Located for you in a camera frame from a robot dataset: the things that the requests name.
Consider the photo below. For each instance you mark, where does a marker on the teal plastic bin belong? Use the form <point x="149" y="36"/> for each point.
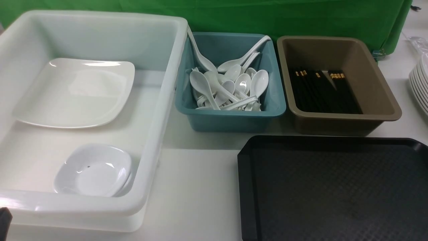
<point x="220" y="47"/>

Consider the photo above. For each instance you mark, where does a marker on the stack of white plates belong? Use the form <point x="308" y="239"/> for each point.
<point x="418" y="78"/>

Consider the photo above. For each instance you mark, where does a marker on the pile of black chopsticks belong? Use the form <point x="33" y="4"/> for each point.
<point x="323" y="91"/>

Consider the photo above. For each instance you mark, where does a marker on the white soup spoon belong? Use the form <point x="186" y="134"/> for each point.
<point x="205" y="63"/>

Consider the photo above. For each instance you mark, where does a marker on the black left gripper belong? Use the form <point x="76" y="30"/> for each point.
<point x="5" y="221"/>

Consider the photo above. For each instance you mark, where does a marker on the black serving tray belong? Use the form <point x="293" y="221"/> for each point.
<point x="325" y="188"/>

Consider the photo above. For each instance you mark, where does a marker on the clear plastic wrap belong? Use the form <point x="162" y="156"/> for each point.
<point x="420" y="44"/>

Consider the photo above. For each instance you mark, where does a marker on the white bowl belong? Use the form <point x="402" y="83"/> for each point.
<point x="127" y="185"/>
<point x="94" y="170"/>

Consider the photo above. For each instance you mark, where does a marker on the white spoon right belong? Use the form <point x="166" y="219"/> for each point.
<point x="259" y="83"/>

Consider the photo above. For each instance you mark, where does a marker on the large white plastic tub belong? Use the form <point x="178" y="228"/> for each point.
<point x="32" y="155"/>

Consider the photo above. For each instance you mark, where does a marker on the white spoon left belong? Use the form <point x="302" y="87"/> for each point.
<point x="200" y="83"/>

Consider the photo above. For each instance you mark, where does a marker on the white square rice plate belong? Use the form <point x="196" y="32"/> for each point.
<point x="75" y="94"/>

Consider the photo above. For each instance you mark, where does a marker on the brown plastic bin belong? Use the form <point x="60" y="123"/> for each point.
<point x="362" y="72"/>

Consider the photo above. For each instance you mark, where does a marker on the long white spoon top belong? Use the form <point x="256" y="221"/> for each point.
<point x="228" y="64"/>

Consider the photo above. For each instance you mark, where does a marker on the green cloth backdrop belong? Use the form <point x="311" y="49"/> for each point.
<point x="377" y="23"/>

